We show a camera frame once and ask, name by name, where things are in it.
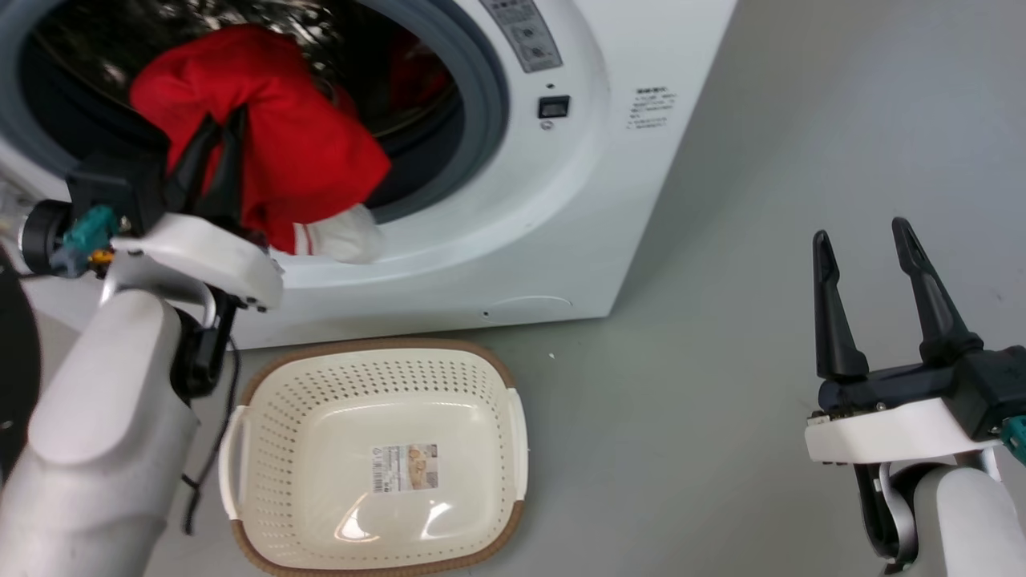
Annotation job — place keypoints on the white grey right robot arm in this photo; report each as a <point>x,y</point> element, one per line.
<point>970,521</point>

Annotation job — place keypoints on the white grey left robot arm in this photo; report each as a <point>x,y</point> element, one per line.
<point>104,433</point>

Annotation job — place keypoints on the steel washing machine drum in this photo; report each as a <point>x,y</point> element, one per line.
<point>353,48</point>

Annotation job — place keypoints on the small printed text sticker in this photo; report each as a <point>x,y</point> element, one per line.
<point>652,108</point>

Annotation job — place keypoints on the white front-load washing machine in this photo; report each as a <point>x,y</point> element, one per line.
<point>609,200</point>

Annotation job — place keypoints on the grey rubber door gasket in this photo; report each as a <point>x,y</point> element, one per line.
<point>481,120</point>

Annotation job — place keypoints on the cream perforated laundry basket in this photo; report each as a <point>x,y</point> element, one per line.
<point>377,417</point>

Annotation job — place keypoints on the black door latch socket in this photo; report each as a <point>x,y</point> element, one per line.
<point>554,106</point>

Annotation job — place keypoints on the white cloth garment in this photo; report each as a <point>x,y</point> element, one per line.
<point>346,235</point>

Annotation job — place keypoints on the dark red garment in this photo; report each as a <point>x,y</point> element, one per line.
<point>417,76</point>

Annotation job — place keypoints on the grey instruction label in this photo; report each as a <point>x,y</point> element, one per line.
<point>525,34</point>

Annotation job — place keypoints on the black washing machine door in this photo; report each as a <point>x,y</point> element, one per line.
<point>14,369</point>

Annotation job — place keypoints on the paper label sticker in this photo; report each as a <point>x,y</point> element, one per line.
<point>405,467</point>

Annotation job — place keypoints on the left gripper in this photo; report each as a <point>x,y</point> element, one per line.
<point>200,252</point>

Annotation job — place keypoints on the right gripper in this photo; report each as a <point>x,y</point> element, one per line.
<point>906,417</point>

